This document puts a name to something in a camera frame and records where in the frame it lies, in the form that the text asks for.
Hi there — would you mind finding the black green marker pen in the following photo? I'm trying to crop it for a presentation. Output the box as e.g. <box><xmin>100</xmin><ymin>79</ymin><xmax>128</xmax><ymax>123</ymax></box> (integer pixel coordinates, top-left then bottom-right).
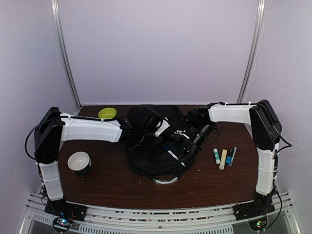
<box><xmin>163</xmin><ymin>145</ymin><xmax>178</xmax><ymax>160</ymax></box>

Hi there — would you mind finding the white green glue stick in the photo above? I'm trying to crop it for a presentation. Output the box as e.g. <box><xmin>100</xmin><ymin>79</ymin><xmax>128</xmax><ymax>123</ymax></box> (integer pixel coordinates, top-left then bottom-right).
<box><xmin>213</xmin><ymin>148</ymin><xmax>220</xmax><ymax>164</ymax></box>

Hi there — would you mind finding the black student backpack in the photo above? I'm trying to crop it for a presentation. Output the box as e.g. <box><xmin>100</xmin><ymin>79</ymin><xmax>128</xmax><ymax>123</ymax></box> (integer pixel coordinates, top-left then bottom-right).
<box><xmin>125</xmin><ymin>105</ymin><xmax>195</xmax><ymax>185</ymax></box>

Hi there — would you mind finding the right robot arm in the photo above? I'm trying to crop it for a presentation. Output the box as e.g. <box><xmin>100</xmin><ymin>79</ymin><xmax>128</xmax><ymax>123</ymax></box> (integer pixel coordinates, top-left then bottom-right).
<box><xmin>178</xmin><ymin>99</ymin><xmax>282</xmax><ymax>215</ymax></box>

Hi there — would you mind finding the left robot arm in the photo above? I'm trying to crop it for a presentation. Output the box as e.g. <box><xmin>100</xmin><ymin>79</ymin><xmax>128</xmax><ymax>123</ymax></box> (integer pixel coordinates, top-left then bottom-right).
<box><xmin>24</xmin><ymin>107</ymin><xmax>151</xmax><ymax>216</ymax></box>

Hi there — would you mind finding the cream yellow highlighter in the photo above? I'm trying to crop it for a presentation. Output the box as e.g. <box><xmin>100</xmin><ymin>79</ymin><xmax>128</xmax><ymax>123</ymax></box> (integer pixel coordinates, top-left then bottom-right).
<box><xmin>219</xmin><ymin>149</ymin><xmax>227</xmax><ymax>170</ymax></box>

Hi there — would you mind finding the blue black marker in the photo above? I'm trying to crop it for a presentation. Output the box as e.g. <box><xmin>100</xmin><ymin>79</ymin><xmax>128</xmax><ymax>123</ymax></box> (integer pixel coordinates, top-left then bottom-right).
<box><xmin>225</xmin><ymin>148</ymin><xmax>234</xmax><ymax>164</ymax></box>

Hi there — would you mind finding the black white pen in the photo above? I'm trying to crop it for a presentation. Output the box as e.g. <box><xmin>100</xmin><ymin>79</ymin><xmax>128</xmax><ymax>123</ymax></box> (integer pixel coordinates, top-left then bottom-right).
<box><xmin>229</xmin><ymin>147</ymin><xmax>237</xmax><ymax>167</ymax></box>

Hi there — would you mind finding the green plastic bowl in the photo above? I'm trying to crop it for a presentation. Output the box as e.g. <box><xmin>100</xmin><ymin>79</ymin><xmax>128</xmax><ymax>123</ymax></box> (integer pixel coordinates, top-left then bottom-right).
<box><xmin>98</xmin><ymin>107</ymin><xmax>117</xmax><ymax>119</ymax></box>

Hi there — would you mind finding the right round circuit board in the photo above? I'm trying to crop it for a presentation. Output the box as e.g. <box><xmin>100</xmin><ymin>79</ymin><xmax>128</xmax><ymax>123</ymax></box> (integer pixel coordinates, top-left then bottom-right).
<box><xmin>248</xmin><ymin>216</ymin><xmax>269</xmax><ymax>232</ymax></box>

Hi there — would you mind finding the round circuit board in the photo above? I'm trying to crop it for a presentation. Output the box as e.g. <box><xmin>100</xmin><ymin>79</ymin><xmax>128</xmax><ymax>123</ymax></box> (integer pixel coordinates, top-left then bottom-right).
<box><xmin>52</xmin><ymin>217</ymin><xmax>73</xmax><ymax>233</ymax></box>
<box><xmin>248</xmin><ymin>216</ymin><xmax>269</xmax><ymax>232</ymax></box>

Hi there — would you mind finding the left round circuit board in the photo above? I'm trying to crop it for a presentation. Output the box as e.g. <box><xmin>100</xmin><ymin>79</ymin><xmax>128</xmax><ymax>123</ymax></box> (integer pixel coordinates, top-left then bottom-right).
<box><xmin>52</xmin><ymin>217</ymin><xmax>73</xmax><ymax>233</ymax></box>

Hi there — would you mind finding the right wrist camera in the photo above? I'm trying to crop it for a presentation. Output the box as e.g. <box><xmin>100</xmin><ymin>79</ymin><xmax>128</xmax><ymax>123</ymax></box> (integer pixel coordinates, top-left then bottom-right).
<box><xmin>170</xmin><ymin>130</ymin><xmax>190</xmax><ymax>140</ymax></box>

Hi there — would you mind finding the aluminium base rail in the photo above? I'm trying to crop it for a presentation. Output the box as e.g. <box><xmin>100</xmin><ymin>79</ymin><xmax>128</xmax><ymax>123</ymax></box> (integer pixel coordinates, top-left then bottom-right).
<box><xmin>18</xmin><ymin>191</ymin><xmax>302</xmax><ymax>234</ymax></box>

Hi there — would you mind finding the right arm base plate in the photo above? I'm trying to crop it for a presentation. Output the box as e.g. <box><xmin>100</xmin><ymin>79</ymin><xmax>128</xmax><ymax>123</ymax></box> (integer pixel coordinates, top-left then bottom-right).
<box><xmin>233</xmin><ymin>201</ymin><xmax>275</xmax><ymax>221</ymax></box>

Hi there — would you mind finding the right aluminium frame post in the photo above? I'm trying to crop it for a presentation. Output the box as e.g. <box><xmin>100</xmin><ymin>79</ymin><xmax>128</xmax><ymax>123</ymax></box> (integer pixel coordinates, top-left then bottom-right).
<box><xmin>237</xmin><ymin>0</ymin><xmax>267</xmax><ymax>103</ymax></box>

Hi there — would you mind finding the aluminium frame post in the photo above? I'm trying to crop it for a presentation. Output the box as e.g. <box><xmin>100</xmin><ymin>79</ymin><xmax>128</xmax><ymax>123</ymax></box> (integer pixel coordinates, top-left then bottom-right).
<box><xmin>51</xmin><ymin>0</ymin><xmax>82</xmax><ymax>109</ymax></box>
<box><xmin>237</xmin><ymin>0</ymin><xmax>267</xmax><ymax>103</ymax></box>

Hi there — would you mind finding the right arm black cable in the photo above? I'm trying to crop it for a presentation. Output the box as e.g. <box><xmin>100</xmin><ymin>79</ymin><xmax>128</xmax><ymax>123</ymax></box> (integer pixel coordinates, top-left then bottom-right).
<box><xmin>264</xmin><ymin>126</ymin><xmax>293</xmax><ymax>220</ymax></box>

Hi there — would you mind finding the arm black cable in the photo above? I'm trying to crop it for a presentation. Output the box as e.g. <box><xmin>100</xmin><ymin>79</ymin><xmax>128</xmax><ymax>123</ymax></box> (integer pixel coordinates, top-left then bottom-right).
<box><xmin>24</xmin><ymin>116</ymin><xmax>130</xmax><ymax>161</ymax></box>
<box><xmin>264</xmin><ymin>126</ymin><xmax>293</xmax><ymax>220</ymax></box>

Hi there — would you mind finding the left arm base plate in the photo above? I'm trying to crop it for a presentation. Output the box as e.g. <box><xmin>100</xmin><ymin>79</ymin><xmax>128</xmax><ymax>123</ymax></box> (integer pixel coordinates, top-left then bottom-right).
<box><xmin>44</xmin><ymin>200</ymin><xmax>87</xmax><ymax>221</ymax></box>

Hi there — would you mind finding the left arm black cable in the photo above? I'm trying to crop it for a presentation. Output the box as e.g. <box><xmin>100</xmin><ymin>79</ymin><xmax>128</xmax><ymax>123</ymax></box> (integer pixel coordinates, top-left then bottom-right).
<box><xmin>24</xmin><ymin>116</ymin><xmax>130</xmax><ymax>161</ymax></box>

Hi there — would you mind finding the left aluminium frame post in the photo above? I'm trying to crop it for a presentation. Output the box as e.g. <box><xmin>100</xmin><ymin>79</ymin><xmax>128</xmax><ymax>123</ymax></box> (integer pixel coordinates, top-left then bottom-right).
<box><xmin>51</xmin><ymin>0</ymin><xmax>82</xmax><ymax>109</ymax></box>

